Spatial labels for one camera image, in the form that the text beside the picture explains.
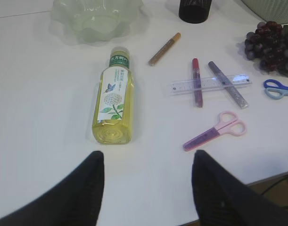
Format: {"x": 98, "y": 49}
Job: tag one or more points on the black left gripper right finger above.
{"x": 222, "y": 200}

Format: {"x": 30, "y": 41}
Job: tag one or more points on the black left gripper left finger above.
{"x": 74, "y": 201}

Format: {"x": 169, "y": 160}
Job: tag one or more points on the yellow tea bottle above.
{"x": 113, "y": 117}

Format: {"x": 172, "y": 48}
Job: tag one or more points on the blue scissors with cap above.
{"x": 275, "y": 89}

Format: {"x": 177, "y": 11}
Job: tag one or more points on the purple artificial grape bunch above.
{"x": 269, "y": 44}

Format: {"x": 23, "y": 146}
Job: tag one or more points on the silver glitter pen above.
{"x": 228, "y": 85}

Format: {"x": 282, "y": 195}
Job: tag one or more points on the red glitter pen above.
{"x": 197, "y": 83}

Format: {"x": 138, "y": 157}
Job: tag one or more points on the clear plastic ruler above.
{"x": 207, "y": 84}

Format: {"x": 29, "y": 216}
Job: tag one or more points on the gold glitter pen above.
{"x": 164, "y": 49}

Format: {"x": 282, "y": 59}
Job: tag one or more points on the pale green wavy plate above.
{"x": 90, "y": 21}

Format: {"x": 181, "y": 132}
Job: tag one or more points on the black mesh pen cup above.
{"x": 194, "y": 11}

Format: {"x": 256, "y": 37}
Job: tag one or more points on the green woven plastic basket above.
{"x": 269, "y": 10}

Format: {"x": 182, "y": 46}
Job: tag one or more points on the pink purple scissors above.
{"x": 227, "y": 120}

